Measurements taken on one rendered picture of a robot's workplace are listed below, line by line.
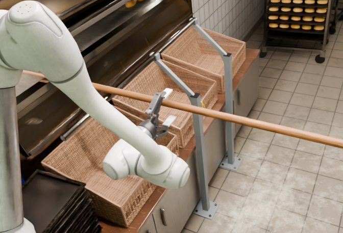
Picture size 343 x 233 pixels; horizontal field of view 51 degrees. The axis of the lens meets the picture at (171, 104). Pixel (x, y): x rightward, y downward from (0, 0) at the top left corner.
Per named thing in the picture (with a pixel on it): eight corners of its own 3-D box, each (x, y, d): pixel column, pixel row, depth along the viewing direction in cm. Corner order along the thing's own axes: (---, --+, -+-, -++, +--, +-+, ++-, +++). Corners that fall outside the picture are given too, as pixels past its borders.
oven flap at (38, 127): (26, 156, 172) (2, 122, 164) (188, 16, 295) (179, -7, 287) (31, 156, 169) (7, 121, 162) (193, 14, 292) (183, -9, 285)
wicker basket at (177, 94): (118, 132, 234) (108, 98, 218) (160, 87, 273) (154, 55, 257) (184, 150, 212) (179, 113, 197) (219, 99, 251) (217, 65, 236)
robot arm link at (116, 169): (125, 150, 134) (154, 161, 129) (99, 179, 123) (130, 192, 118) (121, 128, 128) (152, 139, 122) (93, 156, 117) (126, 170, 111)
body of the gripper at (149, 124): (133, 123, 132) (146, 109, 138) (137, 140, 137) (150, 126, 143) (150, 127, 128) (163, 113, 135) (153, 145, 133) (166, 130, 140)
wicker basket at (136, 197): (54, 199, 193) (37, 162, 177) (115, 135, 232) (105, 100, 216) (127, 230, 171) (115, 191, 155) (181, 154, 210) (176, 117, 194)
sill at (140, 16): (-1, 118, 162) (-5, 110, 160) (179, -12, 286) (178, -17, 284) (7, 121, 160) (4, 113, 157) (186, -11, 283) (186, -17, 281)
